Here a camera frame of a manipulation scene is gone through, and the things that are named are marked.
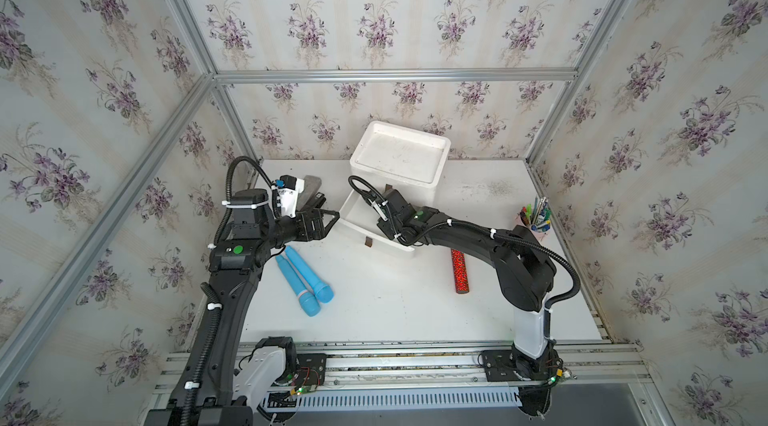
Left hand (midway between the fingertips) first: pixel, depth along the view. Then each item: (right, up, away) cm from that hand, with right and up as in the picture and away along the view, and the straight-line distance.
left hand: (325, 216), depth 71 cm
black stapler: (-9, +2, +34) cm, 35 cm away
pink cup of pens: (+62, -2, +20) cm, 65 cm away
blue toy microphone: (-3, -22, +11) cm, 25 cm away
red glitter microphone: (+37, -19, +15) cm, 44 cm away
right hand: (+17, -2, +21) cm, 27 cm away
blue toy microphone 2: (-6, -25, +9) cm, 27 cm away
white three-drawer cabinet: (+21, +15, +16) cm, 31 cm away
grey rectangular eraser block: (-13, +7, +37) cm, 40 cm away
